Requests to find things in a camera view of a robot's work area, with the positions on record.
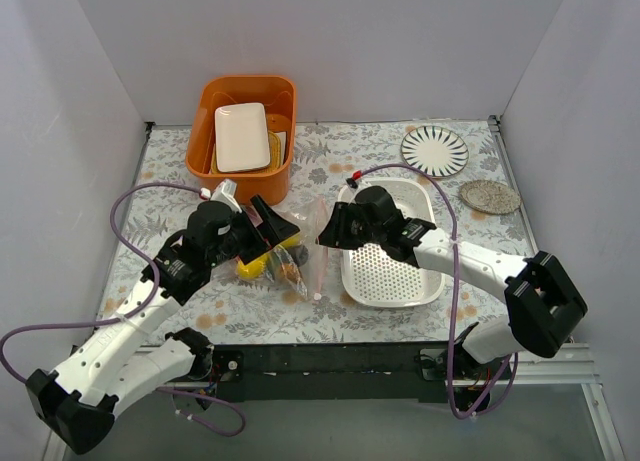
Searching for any white rectangular plate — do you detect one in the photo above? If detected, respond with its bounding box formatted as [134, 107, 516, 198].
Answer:
[214, 102, 270, 172]

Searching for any blue striped round plate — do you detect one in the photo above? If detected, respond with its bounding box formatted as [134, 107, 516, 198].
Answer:
[401, 125, 469, 178]

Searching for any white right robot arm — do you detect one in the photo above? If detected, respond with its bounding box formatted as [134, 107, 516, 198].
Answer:
[318, 186, 588, 379]

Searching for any floral patterned table mat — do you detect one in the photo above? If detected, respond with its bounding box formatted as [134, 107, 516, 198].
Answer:
[101, 120, 535, 345]

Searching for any clear zip top bag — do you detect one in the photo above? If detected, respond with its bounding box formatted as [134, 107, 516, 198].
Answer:
[234, 197, 329, 301]

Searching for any green toy avocado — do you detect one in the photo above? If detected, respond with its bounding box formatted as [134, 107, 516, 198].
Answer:
[266, 252, 286, 281]

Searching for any speckled round coaster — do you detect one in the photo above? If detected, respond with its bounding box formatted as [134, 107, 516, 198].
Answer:
[459, 180, 521, 215]

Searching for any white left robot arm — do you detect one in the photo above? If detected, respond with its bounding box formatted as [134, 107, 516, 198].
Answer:
[26, 195, 299, 454]

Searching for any yellow woven tray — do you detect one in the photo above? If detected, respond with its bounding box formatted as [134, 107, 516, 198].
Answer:
[209, 131, 287, 175]

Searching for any dark brown toy mangosteen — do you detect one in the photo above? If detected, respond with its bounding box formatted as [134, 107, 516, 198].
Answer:
[289, 245, 309, 266]

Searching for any orange plastic bin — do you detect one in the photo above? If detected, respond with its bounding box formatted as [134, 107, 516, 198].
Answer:
[186, 75, 297, 205]

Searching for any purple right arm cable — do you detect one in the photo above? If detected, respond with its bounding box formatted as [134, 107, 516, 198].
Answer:
[349, 163, 519, 420]

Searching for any brown toy kiwi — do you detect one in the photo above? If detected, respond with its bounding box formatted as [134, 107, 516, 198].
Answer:
[279, 262, 302, 285]

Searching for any yellow toy mango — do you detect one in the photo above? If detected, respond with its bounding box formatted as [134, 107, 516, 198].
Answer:
[236, 260, 266, 280]

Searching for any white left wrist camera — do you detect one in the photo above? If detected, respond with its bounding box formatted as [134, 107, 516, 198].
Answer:
[199, 179, 242, 213]

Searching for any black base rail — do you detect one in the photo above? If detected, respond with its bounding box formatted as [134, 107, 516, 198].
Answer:
[211, 342, 447, 403]

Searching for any white perforated plastic basket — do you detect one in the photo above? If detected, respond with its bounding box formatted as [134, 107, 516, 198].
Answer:
[341, 176, 445, 308]

